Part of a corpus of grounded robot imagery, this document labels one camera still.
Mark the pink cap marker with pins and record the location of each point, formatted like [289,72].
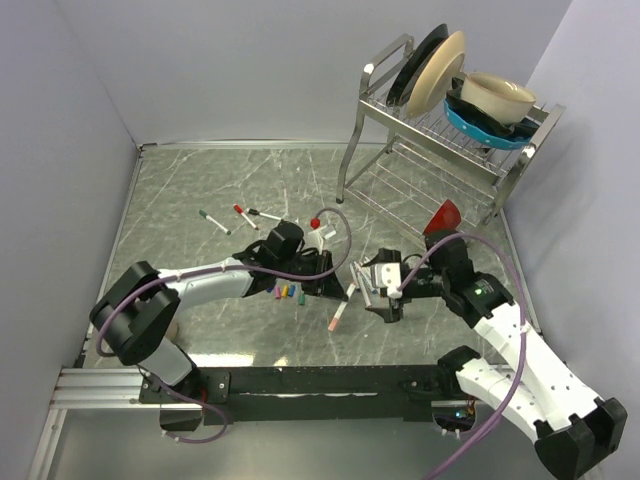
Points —
[365,290]

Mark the red cap marker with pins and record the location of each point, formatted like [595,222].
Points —
[245,216]

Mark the dark blue cap marker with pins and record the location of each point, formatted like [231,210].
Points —
[362,272]

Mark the stainless steel dish rack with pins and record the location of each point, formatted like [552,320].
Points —
[404,169]

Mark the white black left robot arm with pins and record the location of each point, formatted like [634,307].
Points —
[135,314]

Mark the black dish under bowl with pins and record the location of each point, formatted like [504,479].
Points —
[476,117]

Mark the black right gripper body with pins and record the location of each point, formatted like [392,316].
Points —
[425,283]

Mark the salmon cap marker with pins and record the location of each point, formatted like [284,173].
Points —
[341,308]

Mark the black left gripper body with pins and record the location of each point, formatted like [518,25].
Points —
[312,265]

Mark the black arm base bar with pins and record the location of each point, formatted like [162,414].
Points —
[255,394]

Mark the red bowl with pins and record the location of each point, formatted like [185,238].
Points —
[447,217]

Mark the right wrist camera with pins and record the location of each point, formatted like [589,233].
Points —
[387,276]

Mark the cream ceramic bowl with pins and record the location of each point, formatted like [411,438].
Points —
[501,99]

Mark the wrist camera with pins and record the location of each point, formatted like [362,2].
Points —
[319,234]
[387,276]

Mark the green cap marker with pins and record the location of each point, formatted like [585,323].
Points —
[215,222]

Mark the black plate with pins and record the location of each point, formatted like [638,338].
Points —
[400,91]

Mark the blue polka dot bowl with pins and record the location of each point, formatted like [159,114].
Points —
[481,137]

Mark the black cap marker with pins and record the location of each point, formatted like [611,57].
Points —
[259,213]

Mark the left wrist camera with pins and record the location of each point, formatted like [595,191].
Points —
[319,234]

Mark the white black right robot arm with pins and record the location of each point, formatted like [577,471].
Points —
[571,426]

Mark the beige plate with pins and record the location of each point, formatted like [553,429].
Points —
[435,79]

